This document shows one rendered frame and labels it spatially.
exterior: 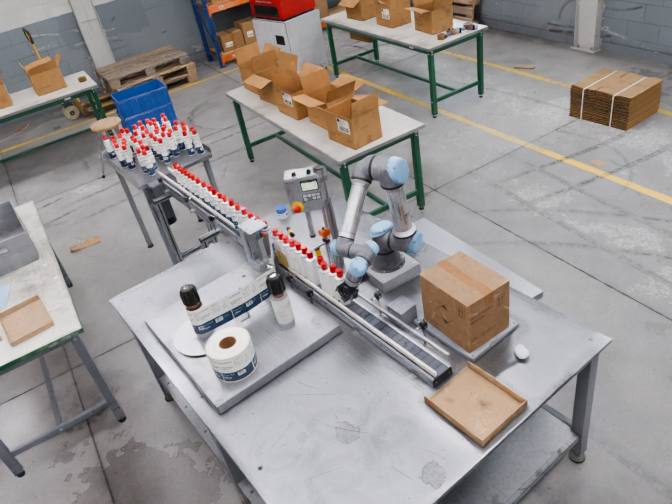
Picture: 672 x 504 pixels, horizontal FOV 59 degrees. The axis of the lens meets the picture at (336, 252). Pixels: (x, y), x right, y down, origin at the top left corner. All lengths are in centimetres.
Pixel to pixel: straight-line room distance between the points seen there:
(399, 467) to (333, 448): 27
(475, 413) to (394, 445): 34
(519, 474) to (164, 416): 213
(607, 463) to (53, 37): 889
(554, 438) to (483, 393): 74
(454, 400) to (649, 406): 145
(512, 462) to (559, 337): 68
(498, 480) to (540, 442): 30
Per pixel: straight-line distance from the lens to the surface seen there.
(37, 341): 359
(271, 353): 274
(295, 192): 279
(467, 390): 251
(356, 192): 268
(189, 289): 277
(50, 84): 792
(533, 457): 308
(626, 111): 621
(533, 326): 278
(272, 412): 258
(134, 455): 384
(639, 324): 409
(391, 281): 297
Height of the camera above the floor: 276
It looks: 35 degrees down
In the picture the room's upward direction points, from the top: 12 degrees counter-clockwise
